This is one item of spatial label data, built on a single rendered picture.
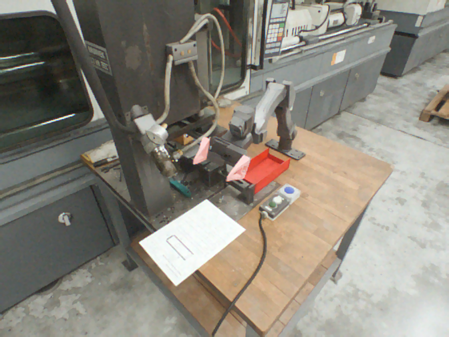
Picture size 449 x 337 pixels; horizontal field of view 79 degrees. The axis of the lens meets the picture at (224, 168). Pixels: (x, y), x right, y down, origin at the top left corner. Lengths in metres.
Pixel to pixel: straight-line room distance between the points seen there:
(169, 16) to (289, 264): 0.79
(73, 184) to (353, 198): 1.37
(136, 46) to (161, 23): 0.09
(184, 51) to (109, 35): 0.20
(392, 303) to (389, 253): 0.38
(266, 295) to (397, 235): 1.75
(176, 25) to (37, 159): 0.99
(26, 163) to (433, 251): 2.58
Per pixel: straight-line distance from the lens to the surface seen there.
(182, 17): 0.85
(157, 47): 0.81
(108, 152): 1.42
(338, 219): 1.09
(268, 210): 1.01
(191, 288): 1.64
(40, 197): 1.65
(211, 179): 1.11
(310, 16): 3.13
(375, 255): 2.27
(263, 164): 1.26
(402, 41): 5.52
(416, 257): 2.40
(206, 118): 1.04
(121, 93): 0.78
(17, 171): 1.57
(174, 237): 0.98
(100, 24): 0.74
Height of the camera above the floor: 1.66
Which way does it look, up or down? 38 degrees down
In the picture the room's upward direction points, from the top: straight up
